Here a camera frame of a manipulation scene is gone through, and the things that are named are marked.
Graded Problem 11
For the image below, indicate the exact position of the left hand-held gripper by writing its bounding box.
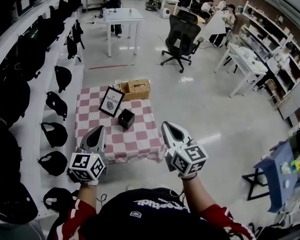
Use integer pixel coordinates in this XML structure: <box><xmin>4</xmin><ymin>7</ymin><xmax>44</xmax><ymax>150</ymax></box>
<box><xmin>66</xmin><ymin>125</ymin><xmax>110</xmax><ymax>185</ymax></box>

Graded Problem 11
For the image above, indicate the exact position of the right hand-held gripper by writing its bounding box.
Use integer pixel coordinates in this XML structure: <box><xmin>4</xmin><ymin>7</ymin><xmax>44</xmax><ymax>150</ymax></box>
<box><xmin>161</xmin><ymin>120</ymin><xmax>210</xmax><ymax>179</ymax></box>

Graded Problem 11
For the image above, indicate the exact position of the small black box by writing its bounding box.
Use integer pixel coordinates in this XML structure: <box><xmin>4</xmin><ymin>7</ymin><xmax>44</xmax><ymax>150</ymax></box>
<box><xmin>117</xmin><ymin>108</ymin><xmax>136</xmax><ymax>130</ymax></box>

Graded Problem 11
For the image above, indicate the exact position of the person's left forearm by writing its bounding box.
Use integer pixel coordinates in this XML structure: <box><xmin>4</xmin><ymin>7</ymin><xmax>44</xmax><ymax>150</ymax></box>
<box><xmin>76</xmin><ymin>182</ymin><xmax>101</xmax><ymax>215</ymax></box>

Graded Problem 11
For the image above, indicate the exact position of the person's right forearm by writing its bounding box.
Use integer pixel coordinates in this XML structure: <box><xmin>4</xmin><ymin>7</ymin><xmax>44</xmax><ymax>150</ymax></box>
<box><xmin>181</xmin><ymin>175</ymin><xmax>222</xmax><ymax>220</ymax></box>

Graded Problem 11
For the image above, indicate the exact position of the pink white checkered tablecloth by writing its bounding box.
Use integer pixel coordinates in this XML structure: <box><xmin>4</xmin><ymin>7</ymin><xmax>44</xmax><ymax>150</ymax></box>
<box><xmin>74</xmin><ymin>85</ymin><xmax>166</xmax><ymax>164</ymax></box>

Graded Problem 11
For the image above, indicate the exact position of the row of black caps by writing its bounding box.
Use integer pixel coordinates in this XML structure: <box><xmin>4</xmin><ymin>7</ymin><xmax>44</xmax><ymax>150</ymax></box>
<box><xmin>37</xmin><ymin>65</ymin><xmax>73</xmax><ymax>212</ymax></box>

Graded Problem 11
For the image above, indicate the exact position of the black framed picture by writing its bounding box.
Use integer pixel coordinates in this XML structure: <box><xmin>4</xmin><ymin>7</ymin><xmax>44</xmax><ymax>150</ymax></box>
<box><xmin>98</xmin><ymin>85</ymin><xmax>126</xmax><ymax>118</ymax></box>

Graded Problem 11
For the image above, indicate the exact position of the wicker tissue box basket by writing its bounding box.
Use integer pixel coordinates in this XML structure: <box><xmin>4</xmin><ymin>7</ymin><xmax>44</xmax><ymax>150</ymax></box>
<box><xmin>119</xmin><ymin>78</ymin><xmax>151</xmax><ymax>102</ymax></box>

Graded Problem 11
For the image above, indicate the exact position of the red floor tape strip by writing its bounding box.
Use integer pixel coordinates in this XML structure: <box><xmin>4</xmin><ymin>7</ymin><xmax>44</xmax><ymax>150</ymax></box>
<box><xmin>88</xmin><ymin>64</ymin><xmax>129</xmax><ymax>70</ymax></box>

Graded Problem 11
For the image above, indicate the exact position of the group of black backpacks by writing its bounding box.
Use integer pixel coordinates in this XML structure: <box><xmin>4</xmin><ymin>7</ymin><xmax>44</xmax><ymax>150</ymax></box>
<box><xmin>0</xmin><ymin>0</ymin><xmax>85</xmax><ymax>225</ymax></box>

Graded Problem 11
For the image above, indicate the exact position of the person's black red shirt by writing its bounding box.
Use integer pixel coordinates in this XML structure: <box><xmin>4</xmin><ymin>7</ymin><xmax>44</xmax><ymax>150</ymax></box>
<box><xmin>48</xmin><ymin>187</ymin><xmax>256</xmax><ymax>240</ymax></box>

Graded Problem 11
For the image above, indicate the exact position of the black office chair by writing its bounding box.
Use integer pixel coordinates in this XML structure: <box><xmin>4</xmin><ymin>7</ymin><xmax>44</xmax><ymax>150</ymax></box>
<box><xmin>160</xmin><ymin>9</ymin><xmax>205</xmax><ymax>74</ymax></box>

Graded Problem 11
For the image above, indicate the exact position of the white table with lower shelf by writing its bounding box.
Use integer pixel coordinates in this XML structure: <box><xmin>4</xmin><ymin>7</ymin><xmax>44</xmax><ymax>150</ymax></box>
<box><xmin>213</xmin><ymin>42</ymin><xmax>269</xmax><ymax>99</ymax></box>

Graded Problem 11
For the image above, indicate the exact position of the black bag with green trim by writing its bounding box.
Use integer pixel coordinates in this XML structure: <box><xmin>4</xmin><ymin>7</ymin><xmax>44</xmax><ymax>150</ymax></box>
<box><xmin>144</xmin><ymin>0</ymin><xmax>158</xmax><ymax>12</ymax></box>

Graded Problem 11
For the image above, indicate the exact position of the white wooden shelving unit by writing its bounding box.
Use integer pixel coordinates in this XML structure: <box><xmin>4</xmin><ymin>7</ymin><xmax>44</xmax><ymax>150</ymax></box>
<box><xmin>241</xmin><ymin>0</ymin><xmax>300</xmax><ymax>111</ymax></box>

